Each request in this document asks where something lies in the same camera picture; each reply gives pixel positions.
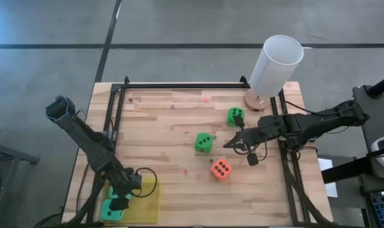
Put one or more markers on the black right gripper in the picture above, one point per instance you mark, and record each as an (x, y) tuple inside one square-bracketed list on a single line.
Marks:
[(268, 131)]

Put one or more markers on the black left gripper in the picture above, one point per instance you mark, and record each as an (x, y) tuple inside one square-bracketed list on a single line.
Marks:
[(127, 183)]

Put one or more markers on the teal foam die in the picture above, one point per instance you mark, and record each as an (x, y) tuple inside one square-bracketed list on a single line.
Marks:
[(111, 193), (108, 214)]

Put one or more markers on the green foam die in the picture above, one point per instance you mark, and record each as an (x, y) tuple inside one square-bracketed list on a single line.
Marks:
[(231, 120), (202, 146)]

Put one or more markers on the orange foam die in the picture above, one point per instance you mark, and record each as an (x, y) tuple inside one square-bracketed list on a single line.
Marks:
[(220, 175)]

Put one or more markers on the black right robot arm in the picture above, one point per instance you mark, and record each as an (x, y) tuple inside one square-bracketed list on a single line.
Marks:
[(322, 122)]

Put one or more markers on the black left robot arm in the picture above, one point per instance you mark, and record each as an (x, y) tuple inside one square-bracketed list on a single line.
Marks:
[(93, 152)]

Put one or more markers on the yellow translucent plastic bin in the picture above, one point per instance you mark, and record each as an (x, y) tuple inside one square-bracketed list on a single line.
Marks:
[(147, 209)]

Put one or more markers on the white lamp with wooden base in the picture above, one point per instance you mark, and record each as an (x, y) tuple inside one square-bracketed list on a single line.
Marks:
[(274, 69)]

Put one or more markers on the white paper sheet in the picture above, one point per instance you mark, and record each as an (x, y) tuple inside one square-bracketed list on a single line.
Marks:
[(325, 166)]

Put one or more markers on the black metal floor stand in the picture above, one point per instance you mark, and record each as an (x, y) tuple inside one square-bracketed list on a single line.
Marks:
[(14, 155)]

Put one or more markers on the white rounded device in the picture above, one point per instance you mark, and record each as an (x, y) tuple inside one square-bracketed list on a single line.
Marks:
[(377, 145)]

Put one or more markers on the black equipment cart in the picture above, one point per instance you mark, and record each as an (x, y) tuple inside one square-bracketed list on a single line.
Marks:
[(379, 117)]

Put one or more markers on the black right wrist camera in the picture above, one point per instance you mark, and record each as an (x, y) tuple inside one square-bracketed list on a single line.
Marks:
[(253, 160)]

